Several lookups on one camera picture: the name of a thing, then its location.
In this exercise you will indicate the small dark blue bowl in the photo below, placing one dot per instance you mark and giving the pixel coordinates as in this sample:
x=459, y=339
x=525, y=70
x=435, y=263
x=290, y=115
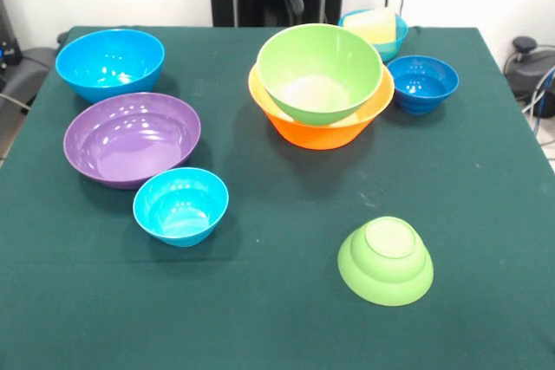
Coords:
x=422, y=88

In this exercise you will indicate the dark grey seat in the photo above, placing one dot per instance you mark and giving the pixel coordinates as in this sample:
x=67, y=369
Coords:
x=34, y=66

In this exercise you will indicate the yellow cup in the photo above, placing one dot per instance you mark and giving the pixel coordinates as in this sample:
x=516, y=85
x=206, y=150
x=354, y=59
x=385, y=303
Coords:
x=375, y=25

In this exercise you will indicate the dark green tablecloth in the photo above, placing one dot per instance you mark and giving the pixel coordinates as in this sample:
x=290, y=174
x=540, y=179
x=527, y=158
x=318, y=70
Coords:
x=303, y=322

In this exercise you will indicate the black electronic device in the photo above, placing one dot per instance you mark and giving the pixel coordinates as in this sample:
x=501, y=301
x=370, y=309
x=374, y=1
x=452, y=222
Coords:
x=8, y=49

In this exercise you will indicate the translucent blue ridged bowl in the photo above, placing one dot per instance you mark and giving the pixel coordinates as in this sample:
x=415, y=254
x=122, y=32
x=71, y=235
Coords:
x=399, y=40

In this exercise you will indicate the large blue bowl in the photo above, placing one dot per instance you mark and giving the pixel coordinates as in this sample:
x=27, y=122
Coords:
x=108, y=62

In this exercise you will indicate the small light blue bowl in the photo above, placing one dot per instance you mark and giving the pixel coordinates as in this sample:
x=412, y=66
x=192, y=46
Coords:
x=180, y=209

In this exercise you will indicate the large green bowl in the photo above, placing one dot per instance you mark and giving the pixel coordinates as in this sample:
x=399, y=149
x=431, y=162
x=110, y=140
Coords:
x=321, y=66

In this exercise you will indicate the large orange bowl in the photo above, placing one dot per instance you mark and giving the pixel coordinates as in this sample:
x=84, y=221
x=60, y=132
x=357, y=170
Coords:
x=321, y=136

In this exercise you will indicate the purple bowl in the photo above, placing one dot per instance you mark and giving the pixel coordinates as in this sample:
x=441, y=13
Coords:
x=130, y=140

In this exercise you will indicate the small green bowl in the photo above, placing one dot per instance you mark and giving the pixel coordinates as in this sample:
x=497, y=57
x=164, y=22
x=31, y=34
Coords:
x=386, y=270

